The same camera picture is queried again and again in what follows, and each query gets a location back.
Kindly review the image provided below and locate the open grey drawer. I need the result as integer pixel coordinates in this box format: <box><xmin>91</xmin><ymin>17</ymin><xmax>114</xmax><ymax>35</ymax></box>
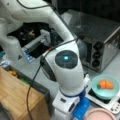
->
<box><xmin>2</xmin><ymin>65</ymin><xmax>49</xmax><ymax>94</ymax></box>

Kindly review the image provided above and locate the wooden shelf cabinet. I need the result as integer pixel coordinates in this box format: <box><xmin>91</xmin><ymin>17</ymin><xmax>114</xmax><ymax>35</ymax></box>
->
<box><xmin>0</xmin><ymin>68</ymin><xmax>50</xmax><ymax>120</ymax></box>

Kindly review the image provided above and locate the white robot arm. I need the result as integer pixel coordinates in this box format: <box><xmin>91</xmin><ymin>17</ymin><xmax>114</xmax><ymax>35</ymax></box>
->
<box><xmin>1</xmin><ymin>0</ymin><xmax>87</xmax><ymax>120</ymax></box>

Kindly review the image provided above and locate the pink pan with white handle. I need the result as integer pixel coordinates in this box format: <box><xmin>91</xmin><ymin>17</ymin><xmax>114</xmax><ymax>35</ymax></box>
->
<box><xmin>85</xmin><ymin>108</ymin><xmax>116</xmax><ymax>120</ymax></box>

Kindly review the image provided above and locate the green item in drawer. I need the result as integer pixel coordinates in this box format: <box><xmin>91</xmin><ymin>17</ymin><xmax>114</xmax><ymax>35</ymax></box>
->
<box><xmin>20</xmin><ymin>79</ymin><xmax>30</xmax><ymax>86</ymax></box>

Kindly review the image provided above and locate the blue and white gripper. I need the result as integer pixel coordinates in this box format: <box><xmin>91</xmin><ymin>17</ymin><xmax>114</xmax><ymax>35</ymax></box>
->
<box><xmin>52</xmin><ymin>89</ymin><xmax>90</xmax><ymax>120</ymax></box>

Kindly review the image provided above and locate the teal bowl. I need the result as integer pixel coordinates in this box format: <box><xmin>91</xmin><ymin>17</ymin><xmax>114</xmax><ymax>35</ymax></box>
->
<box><xmin>91</xmin><ymin>75</ymin><xmax>120</xmax><ymax>100</ymax></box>

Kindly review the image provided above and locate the orange carrot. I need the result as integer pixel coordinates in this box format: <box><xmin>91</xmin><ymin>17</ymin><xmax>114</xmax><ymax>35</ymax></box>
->
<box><xmin>99</xmin><ymin>80</ymin><xmax>114</xmax><ymax>89</ymax></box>

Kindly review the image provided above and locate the silver toaster oven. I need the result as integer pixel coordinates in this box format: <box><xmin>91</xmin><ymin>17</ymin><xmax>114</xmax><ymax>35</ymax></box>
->
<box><xmin>78</xmin><ymin>20</ymin><xmax>120</xmax><ymax>73</ymax></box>

